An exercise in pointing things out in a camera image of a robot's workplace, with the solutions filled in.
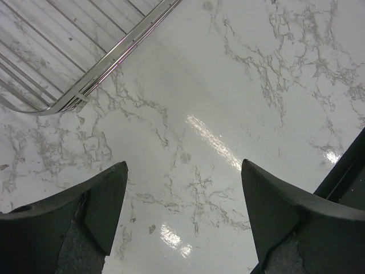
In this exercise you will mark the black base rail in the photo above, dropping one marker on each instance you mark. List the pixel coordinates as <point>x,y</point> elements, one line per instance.
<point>344,184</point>

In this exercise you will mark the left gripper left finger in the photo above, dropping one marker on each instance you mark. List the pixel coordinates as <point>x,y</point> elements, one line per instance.
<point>69,232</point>

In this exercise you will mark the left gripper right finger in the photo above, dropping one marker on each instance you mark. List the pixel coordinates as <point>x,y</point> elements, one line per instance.
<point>295,231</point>

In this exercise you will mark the metal wire dish rack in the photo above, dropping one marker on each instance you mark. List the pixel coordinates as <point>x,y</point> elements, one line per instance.
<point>55,53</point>

